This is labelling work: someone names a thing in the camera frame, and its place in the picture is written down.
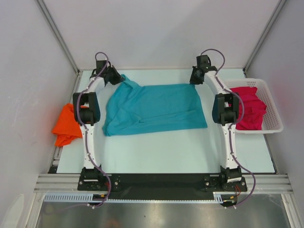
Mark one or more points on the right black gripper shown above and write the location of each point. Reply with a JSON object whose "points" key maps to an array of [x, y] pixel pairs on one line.
{"points": [[193, 80]]}

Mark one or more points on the orange t-shirt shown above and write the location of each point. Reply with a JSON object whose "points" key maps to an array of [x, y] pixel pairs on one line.
{"points": [[66, 128]]}

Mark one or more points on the aluminium frame rail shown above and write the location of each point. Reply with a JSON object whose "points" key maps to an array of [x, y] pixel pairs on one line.
{"points": [[265, 183]]}

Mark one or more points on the white slotted cable duct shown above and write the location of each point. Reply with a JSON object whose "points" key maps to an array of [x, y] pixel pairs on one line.
{"points": [[91, 198]]}

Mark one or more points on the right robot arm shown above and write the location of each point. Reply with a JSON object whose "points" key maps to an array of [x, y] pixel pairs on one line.
{"points": [[225, 113]]}

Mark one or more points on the magenta t-shirt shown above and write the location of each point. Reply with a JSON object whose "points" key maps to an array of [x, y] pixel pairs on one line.
{"points": [[255, 109]]}

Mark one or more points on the right rear frame post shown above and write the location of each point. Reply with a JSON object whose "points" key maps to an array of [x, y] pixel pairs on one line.
{"points": [[266, 31]]}

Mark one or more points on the frame post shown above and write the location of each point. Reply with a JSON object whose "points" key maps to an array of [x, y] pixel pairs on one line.
{"points": [[57, 34], [266, 31]]}

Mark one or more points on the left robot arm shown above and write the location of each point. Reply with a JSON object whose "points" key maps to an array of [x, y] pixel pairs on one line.
{"points": [[87, 114]]}

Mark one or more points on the white plastic basket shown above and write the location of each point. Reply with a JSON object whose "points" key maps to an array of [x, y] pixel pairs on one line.
{"points": [[271, 120]]}

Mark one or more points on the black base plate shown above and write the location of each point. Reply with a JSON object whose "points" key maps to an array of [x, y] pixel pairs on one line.
{"points": [[187, 186]]}

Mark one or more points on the teal t-shirt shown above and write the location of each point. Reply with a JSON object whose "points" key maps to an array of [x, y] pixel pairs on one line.
{"points": [[134, 109]]}

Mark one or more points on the left rear frame post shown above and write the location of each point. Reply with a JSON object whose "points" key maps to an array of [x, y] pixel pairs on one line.
{"points": [[57, 34]]}

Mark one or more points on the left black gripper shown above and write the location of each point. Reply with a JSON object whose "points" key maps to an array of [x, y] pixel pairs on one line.
{"points": [[118, 79]]}

